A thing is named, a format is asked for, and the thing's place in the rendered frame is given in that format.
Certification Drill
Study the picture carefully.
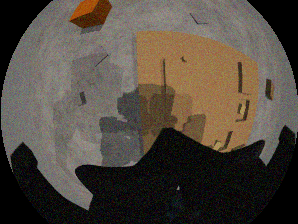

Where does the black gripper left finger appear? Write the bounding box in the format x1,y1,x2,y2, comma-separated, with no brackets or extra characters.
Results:
74,128,182,217

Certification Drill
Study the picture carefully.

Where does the orange cube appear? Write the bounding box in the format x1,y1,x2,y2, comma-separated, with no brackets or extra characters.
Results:
69,0,112,28

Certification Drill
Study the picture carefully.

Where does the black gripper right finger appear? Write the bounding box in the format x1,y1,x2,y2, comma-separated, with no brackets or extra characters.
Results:
168,128,265,214

